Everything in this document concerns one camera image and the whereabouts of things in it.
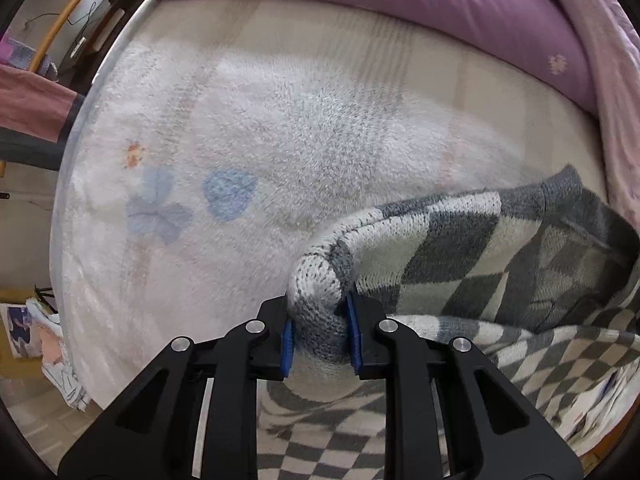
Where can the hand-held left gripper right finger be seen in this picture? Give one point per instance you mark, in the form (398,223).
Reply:
(354,335)

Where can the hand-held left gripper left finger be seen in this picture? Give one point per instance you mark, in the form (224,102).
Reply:
(286,347)

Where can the grey white checkered cardigan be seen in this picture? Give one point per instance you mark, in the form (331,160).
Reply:
(450,260)

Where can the pile of cloths on floor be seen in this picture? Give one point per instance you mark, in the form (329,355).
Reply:
(55,360)

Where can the white fleece bed sheet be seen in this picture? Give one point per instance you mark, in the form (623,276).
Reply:
(250,110)

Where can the purple floral quilt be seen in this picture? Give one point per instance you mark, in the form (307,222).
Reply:
(400,10)

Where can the dusty pink grey towel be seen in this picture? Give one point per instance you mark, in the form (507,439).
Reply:
(30,105)

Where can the bright pink patterned towel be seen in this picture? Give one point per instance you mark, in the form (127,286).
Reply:
(22,55)

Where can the wooden drying rack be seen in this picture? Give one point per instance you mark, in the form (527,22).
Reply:
(62,22)

